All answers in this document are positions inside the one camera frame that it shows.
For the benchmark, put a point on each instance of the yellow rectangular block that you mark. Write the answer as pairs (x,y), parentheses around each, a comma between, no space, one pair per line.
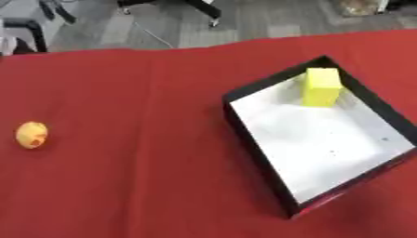
(321,88)

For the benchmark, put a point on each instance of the orange toy fruit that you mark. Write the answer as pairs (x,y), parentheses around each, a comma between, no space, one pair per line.
(31,134)

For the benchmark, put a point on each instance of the black chair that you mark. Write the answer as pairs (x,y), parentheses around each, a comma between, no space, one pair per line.
(24,34)

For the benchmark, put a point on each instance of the black chair base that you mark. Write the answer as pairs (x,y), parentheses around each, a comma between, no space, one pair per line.
(203,7)

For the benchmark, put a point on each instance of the black box with white inside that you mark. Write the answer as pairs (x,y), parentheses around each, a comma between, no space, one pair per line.
(320,148)

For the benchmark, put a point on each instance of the black tripod legs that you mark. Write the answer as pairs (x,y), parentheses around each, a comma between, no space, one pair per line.
(57,10)

